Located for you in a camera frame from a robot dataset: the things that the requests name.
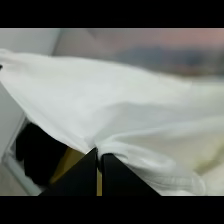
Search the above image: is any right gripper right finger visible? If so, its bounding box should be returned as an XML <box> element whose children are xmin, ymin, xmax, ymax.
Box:
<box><xmin>101</xmin><ymin>153</ymin><xmax>162</xmax><ymax>197</ymax></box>

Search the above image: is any white T-shirt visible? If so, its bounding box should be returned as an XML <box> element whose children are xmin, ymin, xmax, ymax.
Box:
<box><xmin>0</xmin><ymin>48</ymin><xmax>224</xmax><ymax>197</ymax></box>

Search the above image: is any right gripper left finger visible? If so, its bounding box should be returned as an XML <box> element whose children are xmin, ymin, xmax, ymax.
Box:
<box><xmin>38</xmin><ymin>147</ymin><xmax>99</xmax><ymax>197</ymax></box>

